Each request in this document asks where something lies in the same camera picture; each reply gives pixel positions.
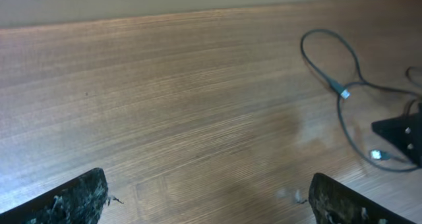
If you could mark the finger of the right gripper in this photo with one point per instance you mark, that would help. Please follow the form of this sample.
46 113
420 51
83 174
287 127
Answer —
404 133

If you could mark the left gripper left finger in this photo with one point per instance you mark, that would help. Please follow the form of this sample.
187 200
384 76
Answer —
80 200

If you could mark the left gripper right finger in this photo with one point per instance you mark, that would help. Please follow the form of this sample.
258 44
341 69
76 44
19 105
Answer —
333 202

